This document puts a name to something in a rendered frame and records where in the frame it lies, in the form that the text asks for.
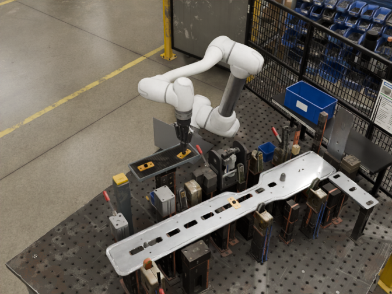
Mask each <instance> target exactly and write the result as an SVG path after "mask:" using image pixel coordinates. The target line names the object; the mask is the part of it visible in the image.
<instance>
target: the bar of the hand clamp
mask: <svg viewBox="0 0 392 294"><path fill-rule="evenodd" d="M291 132H292V130H291V129H289V127H288V126H284V127H282V141H281V149H283V154H284V151H285V148H286V151H285V152H288V142H289V134H290V133H291Z"/></svg>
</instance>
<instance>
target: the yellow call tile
mask: <svg viewBox="0 0 392 294"><path fill-rule="evenodd" d="M113 179H114V181H115V182H116V183H117V185H119V184H121V183H124V182H126V181H128V179H127V177H126V176H125V174H124V173H121V174H118V175H116V176H113Z"/></svg>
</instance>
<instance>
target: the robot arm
mask: <svg viewBox="0 0 392 294"><path fill-rule="evenodd" d="M219 61H222V62H225V63H227V64H229V65H230V71H231V73H230V76H229V80H228V82H227V85H226V88H225V91H224V94H223V97H222V100H221V103H220V106H218V107H216V108H215V109H214V108H212V107H211V102H210V100H209V99H208V98H207V97H204V96H201V95H198V94H197V95H194V88H193V84H192V81H191V80H190V79H188V78H186V77H188V76H191V75H195V74H199V73H201V72H205V71H207V70H208V69H210V68H212V67H213V66H214V65H215V64H216V63H218V62H219ZM263 63H264V59H263V57H262V55H261V54H260V53H258V52H257V51H256V50H254V49H252V48H250V47H248V46H246V45H243V44H240V43H237V42H235V41H232V40H231V39H230V38H228V37H226V36H220V37H217V38H216V39H214V40H213V41H212V42H211V44H210V45H209V46H208V48H207V50H206V53H205V56H204V58H203V59H202V60H201V61H199V62H196V63H193V64H190V65H187V66H184V67H181V68H177V69H174V70H172V71H169V72H166V73H165V74H163V75H156V76H154V77H151V78H144V79H142V80H141V81H140V82H139V84H138V92H139V94H140V95H141V96H142V97H144V98H146V99H148V100H151V101H154V102H159V103H167V104H171V105H172V106H174V109H175V116H176V122H175V123H174V124H172V123H171V125H172V126H174V127H175V130H176V135H177V139H179V140H180V145H181V152H182V153H184V152H186V151H187V144H189V143H190V142H191V138H192V136H195V137H197V138H200V139H202V137H201V136H200V135H199V134H198V132H199V130H200V128H205V129H206V130H208V131H210V132H212V133H214V134H216V135H219V136H222V137H226V138H231V137H234V136H235V135H236V132H237V131H238V129H239V127H240V123H239V121H238V119H236V113H235V111H234V109H235V107H236V104H237V101H238V99H239V96H240V94H241V92H242V89H243V86H244V83H245V81H246V79H247V77H249V76H250V75H255V74H258V73H259V72H260V71H261V68H262V67H263ZM172 81H175V82H174V83H171V82H172Z"/></svg>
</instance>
